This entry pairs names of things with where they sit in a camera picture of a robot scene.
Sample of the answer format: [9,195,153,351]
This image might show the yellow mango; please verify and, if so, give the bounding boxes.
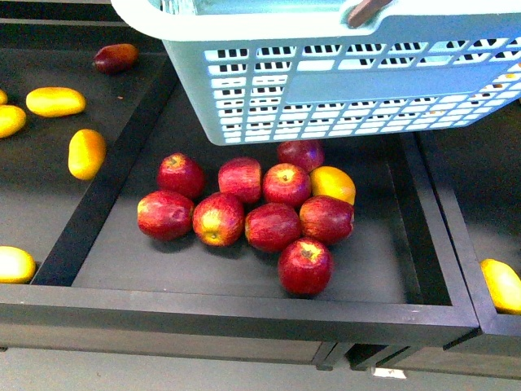
[480,258,520,315]
[68,129,107,181]
[1,246,37,284]
[0,105,27,138]
[25,86,86,118]

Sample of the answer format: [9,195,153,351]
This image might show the red mango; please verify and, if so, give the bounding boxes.
[94,43,139,75]

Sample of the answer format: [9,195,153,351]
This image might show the red apple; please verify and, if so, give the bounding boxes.
[156,152,206,200]
[245,203,302,253]
[278,237,334,296]
[277,139,325,173]
[192,192,245,247]
[262,163,312,208]
[299,195,355,245]
[217,156,262,204]
[137,190,195,241]

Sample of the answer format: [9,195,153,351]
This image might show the light blue plastic basket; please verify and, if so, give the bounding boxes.
[112,1,520,146]

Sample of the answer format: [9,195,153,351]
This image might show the yellow lemon among apples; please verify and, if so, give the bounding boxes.
[309,165,357,205]

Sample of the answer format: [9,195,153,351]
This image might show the brown basket handle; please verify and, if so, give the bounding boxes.
[347,0,392,28]

